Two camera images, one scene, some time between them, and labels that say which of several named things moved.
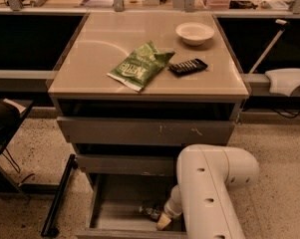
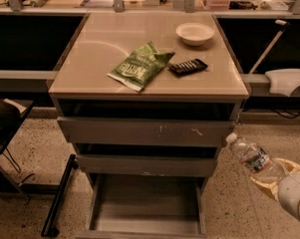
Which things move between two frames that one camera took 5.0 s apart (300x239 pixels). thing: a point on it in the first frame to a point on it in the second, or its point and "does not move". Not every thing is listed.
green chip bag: x=139 y=66 does not move
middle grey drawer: x=152 y=165 does not move
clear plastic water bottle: x=153 y=211 to x=255 y=159
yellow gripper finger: x=162 y=222 to x=271 y=189
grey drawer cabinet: x=135 y=91 does not move
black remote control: x=187 y=67 does not move
